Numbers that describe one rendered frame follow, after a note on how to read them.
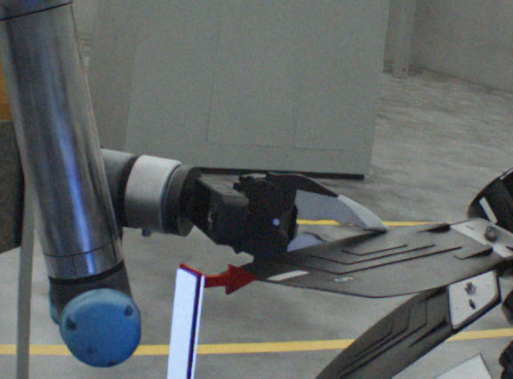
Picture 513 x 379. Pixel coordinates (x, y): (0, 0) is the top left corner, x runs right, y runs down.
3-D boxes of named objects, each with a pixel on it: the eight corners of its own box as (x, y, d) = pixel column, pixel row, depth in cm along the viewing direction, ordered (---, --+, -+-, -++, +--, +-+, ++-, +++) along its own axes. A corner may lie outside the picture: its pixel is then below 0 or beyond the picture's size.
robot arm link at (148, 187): (130, 156, 97) (119, 237, 98) (173, 164, 96) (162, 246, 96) (156, 154, 104) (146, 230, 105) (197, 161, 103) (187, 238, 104)
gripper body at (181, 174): (311, 179, 101) (199, 160, 104) (292, 184, 93) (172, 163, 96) (300, 253, 102) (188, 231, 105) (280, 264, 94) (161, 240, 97)
